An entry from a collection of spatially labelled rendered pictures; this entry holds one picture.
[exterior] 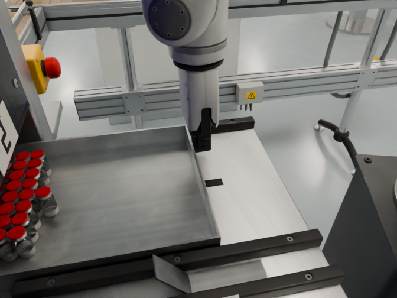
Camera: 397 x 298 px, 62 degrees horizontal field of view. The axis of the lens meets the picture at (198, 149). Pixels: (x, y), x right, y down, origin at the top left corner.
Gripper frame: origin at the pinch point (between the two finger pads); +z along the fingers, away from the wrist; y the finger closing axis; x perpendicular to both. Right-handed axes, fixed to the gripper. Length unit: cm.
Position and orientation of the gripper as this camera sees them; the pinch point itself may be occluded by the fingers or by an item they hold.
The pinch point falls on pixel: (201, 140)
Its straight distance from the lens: 58.0
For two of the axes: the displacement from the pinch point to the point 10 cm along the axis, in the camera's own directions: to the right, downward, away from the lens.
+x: 9.8, -1.5, 1.3
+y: 2.0, 6.2, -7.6
